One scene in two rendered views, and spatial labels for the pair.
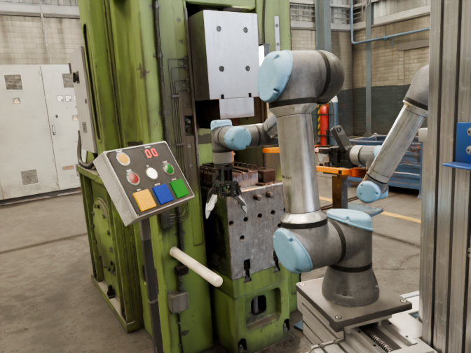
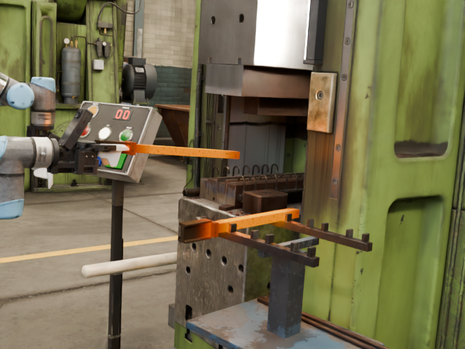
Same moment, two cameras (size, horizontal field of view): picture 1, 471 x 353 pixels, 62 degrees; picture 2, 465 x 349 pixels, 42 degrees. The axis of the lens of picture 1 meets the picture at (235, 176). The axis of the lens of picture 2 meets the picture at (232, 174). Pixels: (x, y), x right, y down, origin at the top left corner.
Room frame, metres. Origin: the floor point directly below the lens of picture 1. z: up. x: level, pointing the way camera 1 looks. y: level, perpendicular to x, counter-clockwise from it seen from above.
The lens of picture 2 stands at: (1.83, -1.97, 1.32)
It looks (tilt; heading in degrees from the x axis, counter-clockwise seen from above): 9 degrees down; 84
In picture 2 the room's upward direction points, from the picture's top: 3 degrees clockwise
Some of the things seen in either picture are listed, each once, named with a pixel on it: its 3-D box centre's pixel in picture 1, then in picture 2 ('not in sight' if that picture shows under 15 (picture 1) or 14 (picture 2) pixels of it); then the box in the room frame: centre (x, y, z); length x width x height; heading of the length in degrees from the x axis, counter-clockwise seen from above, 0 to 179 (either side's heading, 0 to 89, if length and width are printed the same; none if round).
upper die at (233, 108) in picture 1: (216, 108); (272, 82); (2.15, 0.08, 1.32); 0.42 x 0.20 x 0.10; 32
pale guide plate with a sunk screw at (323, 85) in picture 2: (272, 113); (321, 102); (2.25, -0.23, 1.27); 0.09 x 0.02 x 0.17; 122
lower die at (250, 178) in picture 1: (221, 174); (265, 186); (2.15, 0.08, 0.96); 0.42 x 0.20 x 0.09; 32
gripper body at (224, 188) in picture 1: (225, 180); (40, 143); (1.39, 0.04, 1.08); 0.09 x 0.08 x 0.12; 17
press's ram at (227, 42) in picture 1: (219, 61); (286, 7); (2.17, 0.04, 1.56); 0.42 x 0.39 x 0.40; 32
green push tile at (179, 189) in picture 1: (179, 188); (117, 159); (1.62, 0.24, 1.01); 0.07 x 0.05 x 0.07; 147
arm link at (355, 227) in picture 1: (347, 234); not in sight; (1.00, -0.28, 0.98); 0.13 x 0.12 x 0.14; 115
